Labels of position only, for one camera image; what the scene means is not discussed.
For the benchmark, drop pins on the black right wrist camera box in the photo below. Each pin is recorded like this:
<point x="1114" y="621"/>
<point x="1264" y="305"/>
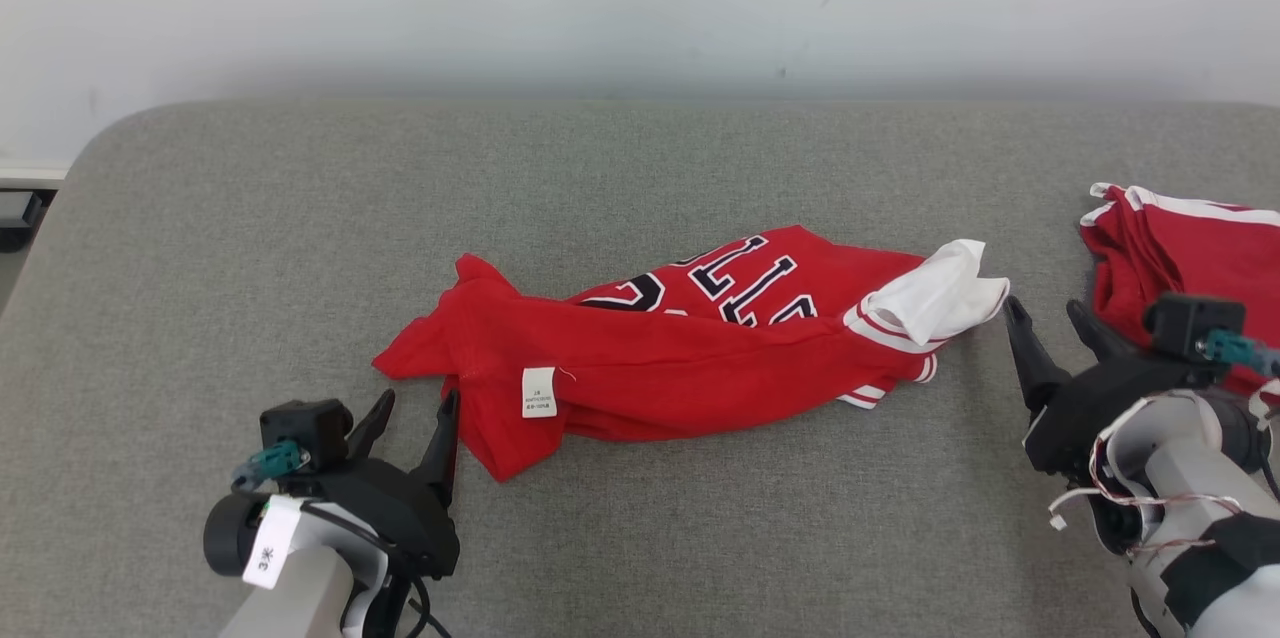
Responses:
<point x="1185" y="323"/>

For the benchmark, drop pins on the black low box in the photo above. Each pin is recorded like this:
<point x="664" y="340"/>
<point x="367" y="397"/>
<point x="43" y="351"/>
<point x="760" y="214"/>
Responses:
<point x="15" y="218"/>

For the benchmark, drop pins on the teal camera connector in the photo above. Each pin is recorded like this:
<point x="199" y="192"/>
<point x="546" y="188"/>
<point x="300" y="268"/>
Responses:
<point x="1235" y="350"/>
<point x="275" y="460"/>

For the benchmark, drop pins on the teal right camera connector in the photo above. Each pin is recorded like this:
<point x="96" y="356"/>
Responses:
<point x="1235" y="350"/>

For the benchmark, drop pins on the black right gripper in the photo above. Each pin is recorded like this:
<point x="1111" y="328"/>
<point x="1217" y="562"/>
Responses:
<point x="1090" y="403"/>

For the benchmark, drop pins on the red shorts white waistband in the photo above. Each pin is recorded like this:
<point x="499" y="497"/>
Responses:
<point x="1190" y="248"/>

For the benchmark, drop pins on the grey fabric sofa cushion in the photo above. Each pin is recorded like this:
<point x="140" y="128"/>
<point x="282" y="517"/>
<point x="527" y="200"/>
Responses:
<point x="640" y="538"/>

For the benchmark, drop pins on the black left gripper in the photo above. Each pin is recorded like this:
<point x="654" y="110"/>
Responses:
<point x="400" y="518"/>

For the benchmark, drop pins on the teal left camera connector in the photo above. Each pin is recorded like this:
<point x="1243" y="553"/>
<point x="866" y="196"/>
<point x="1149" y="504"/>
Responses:
<point x="275" y="460"/>

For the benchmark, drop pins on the red Bulls jersey white sleeves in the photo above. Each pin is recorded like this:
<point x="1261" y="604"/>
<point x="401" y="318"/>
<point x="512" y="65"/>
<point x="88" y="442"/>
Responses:
<point x="650" y="378"/>

